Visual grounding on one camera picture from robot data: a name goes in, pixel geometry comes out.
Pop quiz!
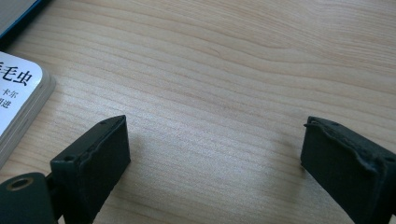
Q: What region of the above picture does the white picture book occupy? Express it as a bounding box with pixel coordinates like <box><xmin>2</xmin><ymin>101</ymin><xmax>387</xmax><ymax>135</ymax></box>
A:
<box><xmin>0</xmin><ymin>50</ymin><xmax>57</xmax><ymax>170</ymax></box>

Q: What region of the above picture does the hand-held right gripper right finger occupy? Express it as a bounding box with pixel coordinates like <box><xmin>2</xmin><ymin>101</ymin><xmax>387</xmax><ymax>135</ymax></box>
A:
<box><xmin>300</xmin><ymin>116</ymin><xmax>396</xmax><ymax>224</ymax></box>

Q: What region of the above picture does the blue book with white pages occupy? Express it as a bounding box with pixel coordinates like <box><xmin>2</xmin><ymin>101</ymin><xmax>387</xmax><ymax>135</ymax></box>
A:
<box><xmin>0</xmin><ymin>0</ymin><xmax>45</xmax><ymax>37</ymax></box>

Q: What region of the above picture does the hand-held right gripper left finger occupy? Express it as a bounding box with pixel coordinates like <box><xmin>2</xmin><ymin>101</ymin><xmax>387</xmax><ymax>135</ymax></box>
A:
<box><xmin>46</xmin><ymin>114</ymin><xmax>132</xmax><ymax>224</ymax></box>

